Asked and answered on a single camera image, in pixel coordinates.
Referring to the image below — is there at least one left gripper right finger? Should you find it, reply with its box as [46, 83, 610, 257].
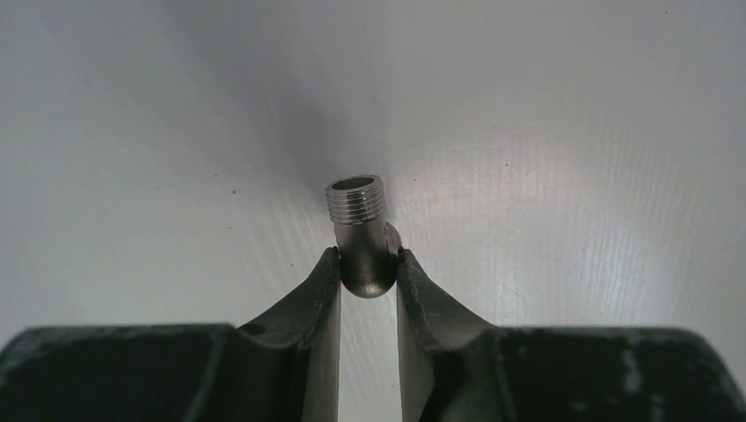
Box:
[397, 249, 745, 421]

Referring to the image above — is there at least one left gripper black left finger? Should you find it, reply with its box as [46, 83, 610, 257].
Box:
[1, 248, 340, 421]

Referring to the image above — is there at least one silver metal faucet fitting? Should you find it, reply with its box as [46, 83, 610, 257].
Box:
[325, 175, 402, 299]

